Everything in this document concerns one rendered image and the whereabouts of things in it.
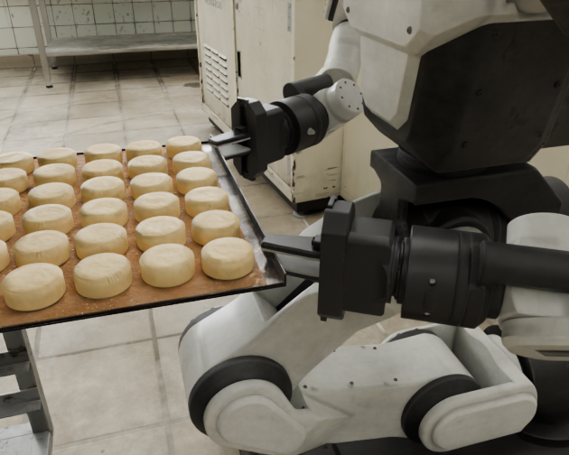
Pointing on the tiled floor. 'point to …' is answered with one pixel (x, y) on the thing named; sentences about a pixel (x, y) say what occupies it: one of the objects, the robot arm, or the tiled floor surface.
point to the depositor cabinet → (269, 81)
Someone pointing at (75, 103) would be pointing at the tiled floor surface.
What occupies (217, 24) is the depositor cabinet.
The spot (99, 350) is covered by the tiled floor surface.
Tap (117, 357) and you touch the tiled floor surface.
